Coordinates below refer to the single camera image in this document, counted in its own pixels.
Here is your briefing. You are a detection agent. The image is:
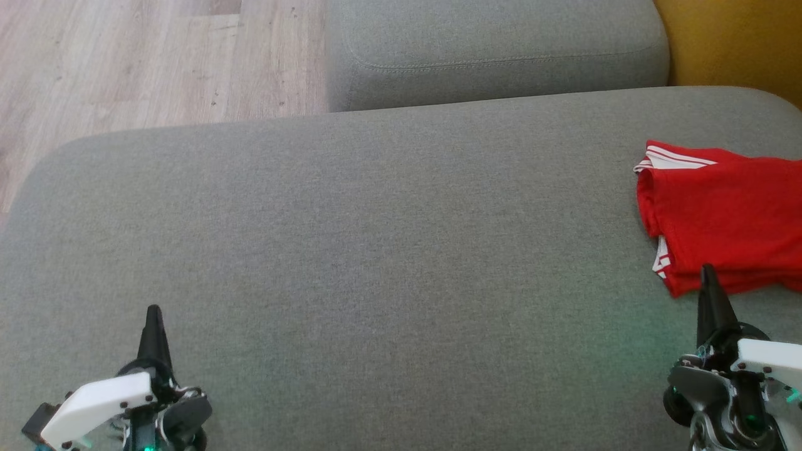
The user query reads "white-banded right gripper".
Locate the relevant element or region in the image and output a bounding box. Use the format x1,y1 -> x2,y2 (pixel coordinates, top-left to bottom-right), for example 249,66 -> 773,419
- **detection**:
663,264 -> 802,451

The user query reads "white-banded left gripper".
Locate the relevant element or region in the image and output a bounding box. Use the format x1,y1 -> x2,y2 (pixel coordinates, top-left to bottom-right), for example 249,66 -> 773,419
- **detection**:
41,304 -> 212,451

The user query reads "red shirt with white sleeves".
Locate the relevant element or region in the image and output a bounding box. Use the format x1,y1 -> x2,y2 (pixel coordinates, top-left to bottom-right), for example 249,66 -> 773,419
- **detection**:
633,140 -> 802,298

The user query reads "large grey sofa seat cushion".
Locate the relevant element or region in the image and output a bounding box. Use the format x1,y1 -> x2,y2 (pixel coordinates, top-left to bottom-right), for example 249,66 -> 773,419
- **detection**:
0,86 -> 802,451

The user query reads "small grey sofa cushion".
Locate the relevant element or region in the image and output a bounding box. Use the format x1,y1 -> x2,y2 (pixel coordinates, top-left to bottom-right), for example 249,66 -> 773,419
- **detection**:
326,0 -> 671,113

